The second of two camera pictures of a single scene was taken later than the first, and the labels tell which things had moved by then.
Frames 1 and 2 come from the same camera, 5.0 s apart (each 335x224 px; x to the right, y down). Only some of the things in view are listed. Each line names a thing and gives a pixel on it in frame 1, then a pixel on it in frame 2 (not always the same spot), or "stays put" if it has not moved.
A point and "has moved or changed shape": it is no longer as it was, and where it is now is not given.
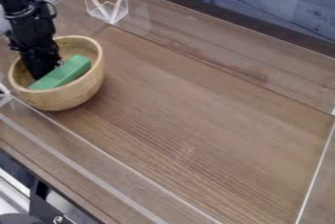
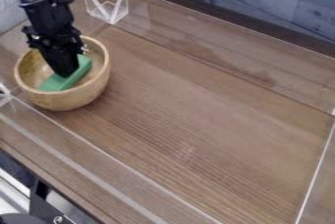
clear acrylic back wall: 289,63 stays put
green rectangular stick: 72,67 has moved or changed shape
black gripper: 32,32 → 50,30
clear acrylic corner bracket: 107,11 stays put
